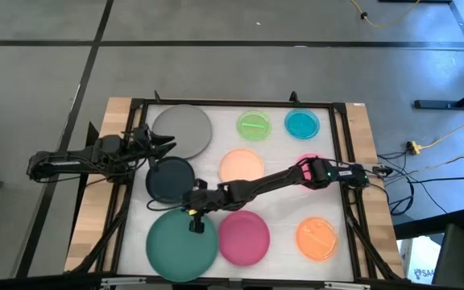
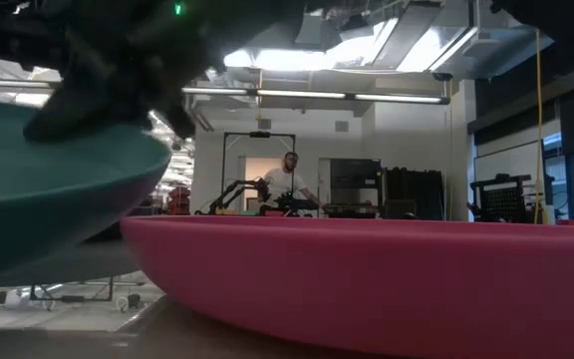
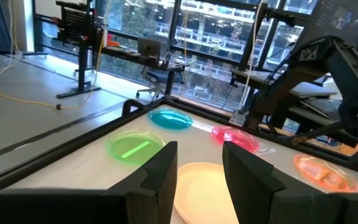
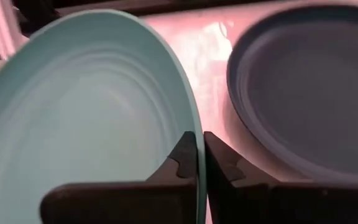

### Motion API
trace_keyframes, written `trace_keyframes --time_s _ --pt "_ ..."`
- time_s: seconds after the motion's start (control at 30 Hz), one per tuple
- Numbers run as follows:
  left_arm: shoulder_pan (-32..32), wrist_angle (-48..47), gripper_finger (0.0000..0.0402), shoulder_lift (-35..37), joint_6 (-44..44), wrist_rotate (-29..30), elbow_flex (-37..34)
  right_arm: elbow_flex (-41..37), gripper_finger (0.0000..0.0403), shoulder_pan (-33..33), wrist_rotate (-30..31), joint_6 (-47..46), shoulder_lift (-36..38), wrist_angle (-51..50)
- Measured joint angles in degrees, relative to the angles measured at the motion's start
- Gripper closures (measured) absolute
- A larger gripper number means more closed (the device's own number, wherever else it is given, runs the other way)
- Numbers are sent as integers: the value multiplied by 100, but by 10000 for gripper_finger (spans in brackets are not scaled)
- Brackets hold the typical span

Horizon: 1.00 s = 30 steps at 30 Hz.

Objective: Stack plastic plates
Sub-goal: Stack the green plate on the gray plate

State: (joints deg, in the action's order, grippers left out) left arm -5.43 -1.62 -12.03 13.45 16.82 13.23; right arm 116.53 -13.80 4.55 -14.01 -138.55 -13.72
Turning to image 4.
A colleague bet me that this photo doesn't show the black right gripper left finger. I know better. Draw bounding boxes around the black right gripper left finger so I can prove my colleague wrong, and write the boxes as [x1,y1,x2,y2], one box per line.
[39,130,198,224]

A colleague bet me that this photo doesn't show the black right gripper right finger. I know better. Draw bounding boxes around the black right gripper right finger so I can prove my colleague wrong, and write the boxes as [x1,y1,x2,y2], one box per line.
[203,130,358,224]

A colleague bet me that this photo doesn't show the blue plastic plate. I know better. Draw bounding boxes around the blue plastic plate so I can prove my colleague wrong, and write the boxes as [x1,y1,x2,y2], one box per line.
[226,3,358,187]

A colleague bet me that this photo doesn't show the black table edge frame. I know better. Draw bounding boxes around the black table edge frame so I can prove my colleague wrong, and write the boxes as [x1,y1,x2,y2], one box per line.
[12,0,279,35]

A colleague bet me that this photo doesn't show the white post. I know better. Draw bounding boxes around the white post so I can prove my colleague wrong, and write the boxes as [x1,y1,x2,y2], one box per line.
[0,0,29,60]

